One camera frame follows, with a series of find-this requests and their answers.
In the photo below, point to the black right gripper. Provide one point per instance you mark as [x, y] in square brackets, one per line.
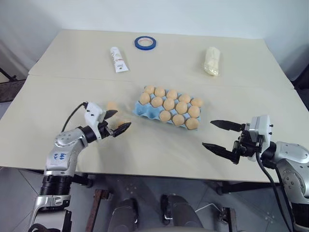
[245, 145]

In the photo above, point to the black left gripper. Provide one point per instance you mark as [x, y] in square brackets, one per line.
[103, 129]

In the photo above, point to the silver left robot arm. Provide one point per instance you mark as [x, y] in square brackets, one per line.
[61, 154]

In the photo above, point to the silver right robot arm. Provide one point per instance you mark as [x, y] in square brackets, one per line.
[293, 159]

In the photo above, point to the brown egg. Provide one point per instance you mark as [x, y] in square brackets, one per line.
[149, 89]
[185, 98]
[192, 123]
[178, 120]
[197, 102]
[172, 93]
[157, 101]
[144, 98]
[159, 91]
[181, 107]
[194, 111]
[111, 105]
[165, 116]
[169, 104]

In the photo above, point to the blue egg carton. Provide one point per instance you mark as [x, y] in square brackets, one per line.
[146, 111]

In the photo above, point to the white printed tube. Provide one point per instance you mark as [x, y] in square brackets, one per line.
[118, 60]

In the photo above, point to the cream plastic bag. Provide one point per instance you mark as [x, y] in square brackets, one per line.
[212, 61]

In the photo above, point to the blue tape roll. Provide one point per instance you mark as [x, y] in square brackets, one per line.
[138, 46]

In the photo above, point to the rusty brown metal bar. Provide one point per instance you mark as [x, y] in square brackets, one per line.
[96, 207]
[230, 217]

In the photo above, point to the dark rounded shape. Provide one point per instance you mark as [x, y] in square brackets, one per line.
[124, 213]
[181, 212]

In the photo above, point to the dark chair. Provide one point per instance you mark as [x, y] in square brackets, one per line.
[301, 79]

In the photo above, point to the black stand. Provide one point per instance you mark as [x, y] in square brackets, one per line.
[9, 87]

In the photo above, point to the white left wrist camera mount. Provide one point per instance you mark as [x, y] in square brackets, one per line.
[93, 113]

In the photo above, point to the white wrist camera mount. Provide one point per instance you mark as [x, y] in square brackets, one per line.
[93, 113]
[262, 125]

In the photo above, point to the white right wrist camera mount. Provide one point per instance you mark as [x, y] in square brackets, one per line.
[262, 125]

